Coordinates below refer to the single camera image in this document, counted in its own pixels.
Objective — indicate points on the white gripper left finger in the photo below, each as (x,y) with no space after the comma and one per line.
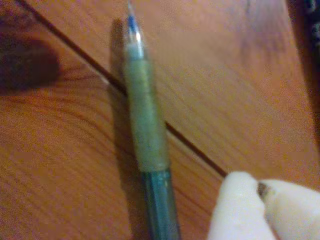
(235,212)

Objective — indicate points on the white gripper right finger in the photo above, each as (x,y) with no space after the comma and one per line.
(295,215)

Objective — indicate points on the teal pen with olive grip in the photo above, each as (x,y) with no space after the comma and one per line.
(147,120)

